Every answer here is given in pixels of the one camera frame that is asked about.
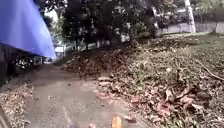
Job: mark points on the row of trees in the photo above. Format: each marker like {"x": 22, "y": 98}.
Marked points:
{"x": 106, "y": 20}

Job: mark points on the leaf-covered ground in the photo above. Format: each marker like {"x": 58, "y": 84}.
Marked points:
{"x": 160, "y": 73}

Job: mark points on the robot's own part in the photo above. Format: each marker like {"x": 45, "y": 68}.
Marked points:
{"x": 116, "y": 122}
{"x": 92, "y": 126}

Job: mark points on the grey concrete path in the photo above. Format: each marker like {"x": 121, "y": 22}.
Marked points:
{"x": 63, "y": 100}

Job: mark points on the pale tree trunk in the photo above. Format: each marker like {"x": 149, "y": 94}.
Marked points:
{"x": 190, "y": 15}

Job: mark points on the blue tarpaulin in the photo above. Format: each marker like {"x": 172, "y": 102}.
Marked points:
{"x": 23, "y": 26}

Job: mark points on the dark fence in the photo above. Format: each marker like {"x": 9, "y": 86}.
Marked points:
{"x": 13, "y": 61}

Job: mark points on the strip of fallen leaves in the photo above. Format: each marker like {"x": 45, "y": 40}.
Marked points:
{"x": 11, "y": 103}

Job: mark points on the pale wall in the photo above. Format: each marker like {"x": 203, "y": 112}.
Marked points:
{"x": 190, "y": 28}

